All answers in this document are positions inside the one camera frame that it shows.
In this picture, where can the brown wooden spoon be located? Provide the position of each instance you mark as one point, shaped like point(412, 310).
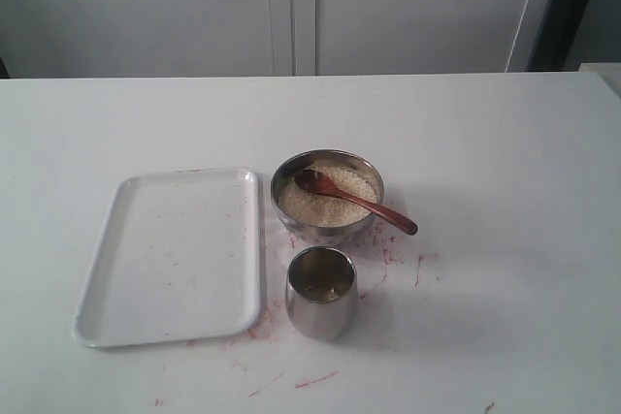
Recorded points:
point(320, 184)

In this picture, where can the uncooked white rice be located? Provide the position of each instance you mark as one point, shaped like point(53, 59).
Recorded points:
point(323, 211)

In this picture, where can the stainless steel rice bowl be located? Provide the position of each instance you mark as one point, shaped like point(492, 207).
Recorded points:
point(328, 236)

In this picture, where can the stainless steel cup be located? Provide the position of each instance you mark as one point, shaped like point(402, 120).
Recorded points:
point(321, 292)

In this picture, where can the white rectangular plastic tray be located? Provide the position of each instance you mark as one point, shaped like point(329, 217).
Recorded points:
point(179, 258)

